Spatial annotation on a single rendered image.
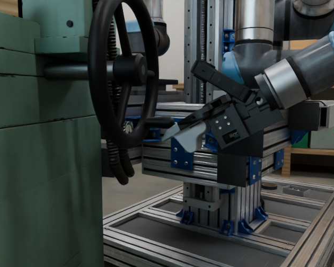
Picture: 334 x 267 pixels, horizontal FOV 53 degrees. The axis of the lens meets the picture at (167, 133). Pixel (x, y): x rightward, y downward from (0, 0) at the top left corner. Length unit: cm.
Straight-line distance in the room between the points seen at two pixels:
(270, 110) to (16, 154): 44
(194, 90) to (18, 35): 76
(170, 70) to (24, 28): 342
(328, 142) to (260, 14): 276
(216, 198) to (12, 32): 91
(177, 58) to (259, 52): 336
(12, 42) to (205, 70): 33
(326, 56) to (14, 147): 53
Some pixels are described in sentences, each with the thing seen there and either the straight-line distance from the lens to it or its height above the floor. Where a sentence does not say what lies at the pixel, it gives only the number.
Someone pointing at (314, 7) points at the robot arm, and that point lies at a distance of 102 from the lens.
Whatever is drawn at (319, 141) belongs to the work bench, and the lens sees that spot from 336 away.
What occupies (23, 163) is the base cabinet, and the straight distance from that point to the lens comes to 66.
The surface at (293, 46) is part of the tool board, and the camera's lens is 379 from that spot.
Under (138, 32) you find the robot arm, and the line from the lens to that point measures 130.
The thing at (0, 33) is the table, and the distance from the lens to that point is 63.
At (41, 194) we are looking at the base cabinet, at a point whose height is 57.
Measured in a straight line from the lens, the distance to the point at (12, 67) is 64.
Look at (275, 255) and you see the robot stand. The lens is 129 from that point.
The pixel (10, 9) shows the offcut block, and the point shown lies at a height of 91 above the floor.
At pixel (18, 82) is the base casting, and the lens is 65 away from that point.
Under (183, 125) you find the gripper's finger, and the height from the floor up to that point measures 71.
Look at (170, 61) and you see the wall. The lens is 403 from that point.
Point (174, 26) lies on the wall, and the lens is 407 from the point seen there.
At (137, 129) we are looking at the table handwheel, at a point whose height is 70.
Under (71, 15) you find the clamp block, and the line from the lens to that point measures 68.
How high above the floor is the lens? 77
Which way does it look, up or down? 7 degrees down
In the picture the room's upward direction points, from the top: straight up
